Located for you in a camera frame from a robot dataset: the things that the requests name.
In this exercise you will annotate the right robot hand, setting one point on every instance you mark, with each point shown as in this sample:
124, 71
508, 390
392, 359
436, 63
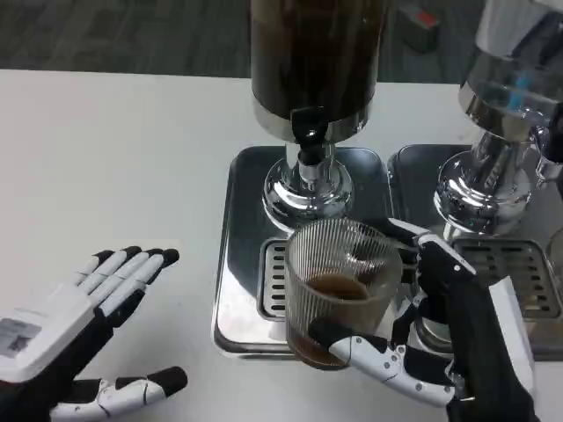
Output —
475, 334

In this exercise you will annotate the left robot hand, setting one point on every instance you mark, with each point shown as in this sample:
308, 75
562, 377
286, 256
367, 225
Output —
44, 334

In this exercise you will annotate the clear ribbed glass cup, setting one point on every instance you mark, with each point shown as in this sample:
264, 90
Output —
334, 264

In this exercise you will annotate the steel drip grid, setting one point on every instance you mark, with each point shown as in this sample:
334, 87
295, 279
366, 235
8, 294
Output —
275, 281
519, 272

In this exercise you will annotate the steel drip tray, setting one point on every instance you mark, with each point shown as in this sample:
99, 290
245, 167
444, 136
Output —
418, 176
237, 220

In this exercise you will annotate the black dispenser tap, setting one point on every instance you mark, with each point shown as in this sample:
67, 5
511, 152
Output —
550, 145
310, 132

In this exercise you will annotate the clear steel drink dispenser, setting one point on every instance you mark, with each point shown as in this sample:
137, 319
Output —
497, 110

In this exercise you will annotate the dark box with red label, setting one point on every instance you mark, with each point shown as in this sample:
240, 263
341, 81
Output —
420, 28

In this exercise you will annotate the dark drink dispenser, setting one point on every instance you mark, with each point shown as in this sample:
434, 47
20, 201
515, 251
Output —
312, 57

